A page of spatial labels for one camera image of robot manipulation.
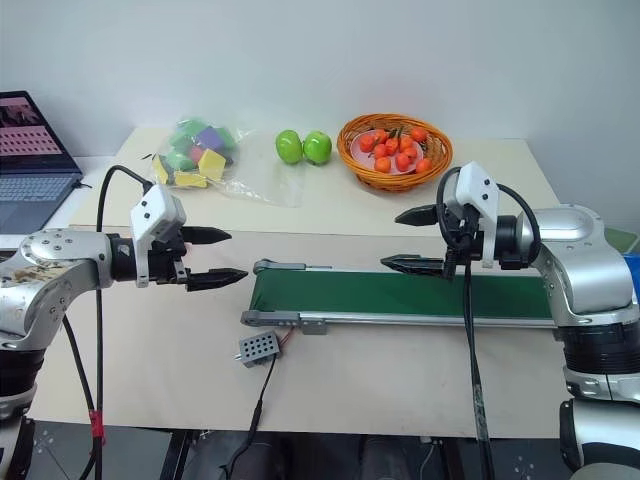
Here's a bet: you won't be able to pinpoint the small orange fruits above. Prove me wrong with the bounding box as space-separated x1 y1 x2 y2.
349 130 436 176

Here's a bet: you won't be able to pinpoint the black cable with red tape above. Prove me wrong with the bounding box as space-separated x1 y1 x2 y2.
60 319 109 480

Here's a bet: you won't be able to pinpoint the black controller power cable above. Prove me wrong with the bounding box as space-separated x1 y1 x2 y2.
218 356 277 480

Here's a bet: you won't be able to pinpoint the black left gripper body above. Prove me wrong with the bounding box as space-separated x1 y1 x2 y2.
147 227 191 286

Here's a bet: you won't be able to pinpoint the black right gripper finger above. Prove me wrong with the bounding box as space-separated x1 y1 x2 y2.
394 203 442 227
380 254 457 280

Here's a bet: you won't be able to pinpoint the green conveyor belt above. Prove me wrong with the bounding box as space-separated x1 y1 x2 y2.
239 258 559 337

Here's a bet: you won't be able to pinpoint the green patterned object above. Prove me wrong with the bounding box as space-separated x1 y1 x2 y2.
606 226 640 254

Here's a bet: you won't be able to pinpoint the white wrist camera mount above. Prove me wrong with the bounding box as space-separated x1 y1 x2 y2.
129 183 188 289
443 160 501 267

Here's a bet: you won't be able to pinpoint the purple foam block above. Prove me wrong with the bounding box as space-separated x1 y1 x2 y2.
195 126 222 152

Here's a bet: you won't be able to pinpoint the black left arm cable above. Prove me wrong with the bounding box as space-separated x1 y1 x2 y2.
94 164 157 480

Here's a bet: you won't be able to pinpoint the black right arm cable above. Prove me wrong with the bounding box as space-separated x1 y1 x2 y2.
435 166 541 480

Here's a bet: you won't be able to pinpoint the green toy apple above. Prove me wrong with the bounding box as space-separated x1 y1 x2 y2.
275 129 305 166
302 130 333 167

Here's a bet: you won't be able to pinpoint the black table frame leg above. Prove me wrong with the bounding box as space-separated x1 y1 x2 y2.
160 429 192 480

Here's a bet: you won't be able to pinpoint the flat yellow foam block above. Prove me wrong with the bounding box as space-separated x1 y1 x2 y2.
172 170 209 191

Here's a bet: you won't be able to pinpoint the small yellow foam block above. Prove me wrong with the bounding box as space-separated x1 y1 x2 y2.
151 154 174 184

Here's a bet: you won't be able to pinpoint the orange wicker basket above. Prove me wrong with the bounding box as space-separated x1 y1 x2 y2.
336 113 454 192

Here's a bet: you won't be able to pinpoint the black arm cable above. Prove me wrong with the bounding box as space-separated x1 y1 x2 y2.
94 164 157 480
435 166 541 480

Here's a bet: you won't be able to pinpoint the thin white cable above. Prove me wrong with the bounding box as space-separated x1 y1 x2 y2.
419 436 443 480

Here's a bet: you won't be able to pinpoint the grey perforated controller box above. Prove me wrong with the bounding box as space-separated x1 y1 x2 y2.
233 330 280 370

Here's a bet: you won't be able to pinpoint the clear plastic bag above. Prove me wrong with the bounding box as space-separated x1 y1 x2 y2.
148 114 307 209

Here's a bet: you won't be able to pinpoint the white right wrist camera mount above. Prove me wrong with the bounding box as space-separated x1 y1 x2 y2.
443 160 501 267

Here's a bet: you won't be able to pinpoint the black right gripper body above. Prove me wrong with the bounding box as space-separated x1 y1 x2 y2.
440 201 484 267

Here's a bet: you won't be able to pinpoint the dark laptop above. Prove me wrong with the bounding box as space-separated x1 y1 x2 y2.
0 90 85 235

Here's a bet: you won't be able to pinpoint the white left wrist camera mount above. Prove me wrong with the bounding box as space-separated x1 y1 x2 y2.
129 183 188 289

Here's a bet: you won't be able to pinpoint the green foam block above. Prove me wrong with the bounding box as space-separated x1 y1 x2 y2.
166 149 197 172
214 126 239 154
169 130 199 152

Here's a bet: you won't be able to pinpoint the blue object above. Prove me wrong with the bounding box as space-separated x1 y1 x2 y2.
621 251 640 307

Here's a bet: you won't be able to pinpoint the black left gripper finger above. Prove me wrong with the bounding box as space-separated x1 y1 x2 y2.
185 268 250 293
180 225 234 247

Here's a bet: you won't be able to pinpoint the large yellow foam block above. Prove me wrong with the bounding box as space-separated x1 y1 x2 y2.
197 148 226 182

